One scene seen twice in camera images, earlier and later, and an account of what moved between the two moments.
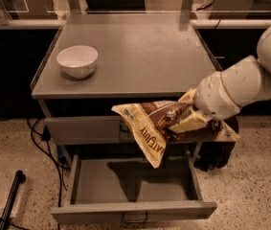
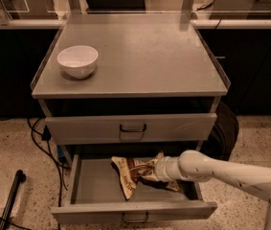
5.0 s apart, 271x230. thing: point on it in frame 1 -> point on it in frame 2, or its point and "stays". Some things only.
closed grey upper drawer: (88, 130) stays
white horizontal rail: (194, 23) stays
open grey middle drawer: (105, 189) stays
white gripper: (212, 97) -> (161, 169)
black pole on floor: (20, 178) stays
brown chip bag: (148, 125) -> (130, 172)
